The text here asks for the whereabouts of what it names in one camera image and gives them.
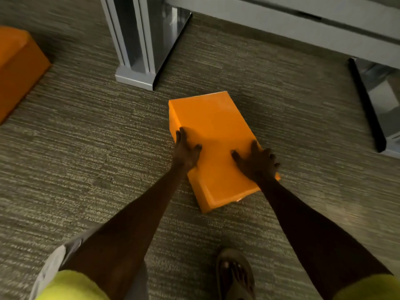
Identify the person's left thumb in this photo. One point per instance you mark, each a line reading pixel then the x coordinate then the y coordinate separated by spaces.
pixel 197 152

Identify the person's right little finger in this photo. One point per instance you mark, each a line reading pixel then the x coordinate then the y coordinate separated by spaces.
pixel 277 166

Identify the yellow-green left shirt sleeve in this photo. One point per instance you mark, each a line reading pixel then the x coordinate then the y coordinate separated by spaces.
pixel 72 287

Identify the person's foot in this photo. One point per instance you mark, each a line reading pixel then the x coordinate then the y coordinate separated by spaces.
pixel 232 274

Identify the yellow-green right shirt sleeve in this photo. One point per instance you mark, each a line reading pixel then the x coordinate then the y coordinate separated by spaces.
pixel 372 289

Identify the yellow-green shirt sleeve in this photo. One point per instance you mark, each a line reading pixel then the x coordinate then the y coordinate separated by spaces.
pixel 372 289
pixel 72 287

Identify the large orange box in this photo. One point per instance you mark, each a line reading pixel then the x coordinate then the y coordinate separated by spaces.
pixel 17 68

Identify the person's left hand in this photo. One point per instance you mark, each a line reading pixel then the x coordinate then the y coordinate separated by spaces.
pixel 184 156

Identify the person's right middle finger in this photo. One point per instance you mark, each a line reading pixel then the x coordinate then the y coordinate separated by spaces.
pixel 266 152

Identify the person's right hand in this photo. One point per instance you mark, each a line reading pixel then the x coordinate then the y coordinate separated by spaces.
pixel 257 167

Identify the orange rectangular box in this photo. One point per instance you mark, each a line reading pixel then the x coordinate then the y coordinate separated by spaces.
pixel 215 121

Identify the grey metal table leg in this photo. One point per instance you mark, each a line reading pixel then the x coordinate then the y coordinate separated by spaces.
pixel 379 106
pixel 140 43

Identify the grey table crossbeam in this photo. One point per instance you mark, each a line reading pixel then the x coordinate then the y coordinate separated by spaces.
pixel 281 24

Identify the grey trousers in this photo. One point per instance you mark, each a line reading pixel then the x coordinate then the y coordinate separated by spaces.
pixel 51 265

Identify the grey sandal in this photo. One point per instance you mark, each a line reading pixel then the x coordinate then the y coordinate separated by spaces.
pixel 247 279

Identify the person's right thumb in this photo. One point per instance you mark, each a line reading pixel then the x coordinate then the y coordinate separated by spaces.
pixel 238 156

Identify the person's left forearm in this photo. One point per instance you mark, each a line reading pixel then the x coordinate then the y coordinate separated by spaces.
pixel 131 224

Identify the person's right forearm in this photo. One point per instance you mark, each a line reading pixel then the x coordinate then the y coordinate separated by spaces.
pixel 312 234

